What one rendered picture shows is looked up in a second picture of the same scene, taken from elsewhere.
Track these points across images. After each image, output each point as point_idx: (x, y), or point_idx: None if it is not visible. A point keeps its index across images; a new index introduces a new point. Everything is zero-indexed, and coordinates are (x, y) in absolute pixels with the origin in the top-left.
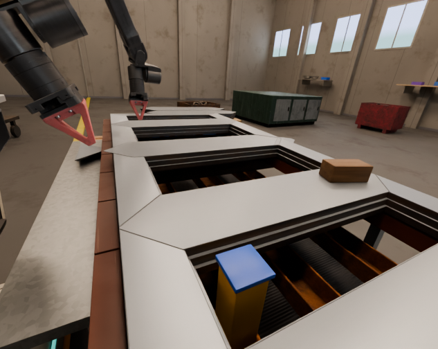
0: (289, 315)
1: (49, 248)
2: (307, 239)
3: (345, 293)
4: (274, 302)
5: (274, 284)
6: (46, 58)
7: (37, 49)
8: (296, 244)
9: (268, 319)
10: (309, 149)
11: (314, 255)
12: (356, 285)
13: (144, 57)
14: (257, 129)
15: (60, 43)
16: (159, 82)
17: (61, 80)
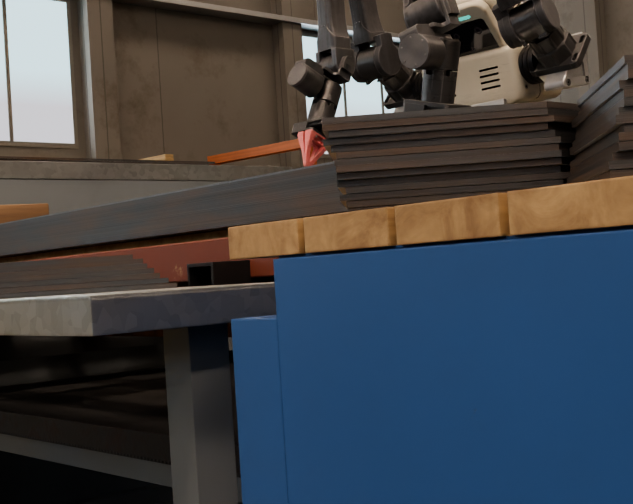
0: (105, 385)
1: None
2: (19, 409)
3: (8, 397)
4: (122, 385)
5: (117, 388)
6: (311, 105)
7: (314, 100)
8: (51, 404)
9: (133, 382)
10: (1, 223)
11: (25, 403)
12: None
13: (405, 23)
14: (121, 201)
15: (304, 94)
16: (406, 66)
17: (307, 118)
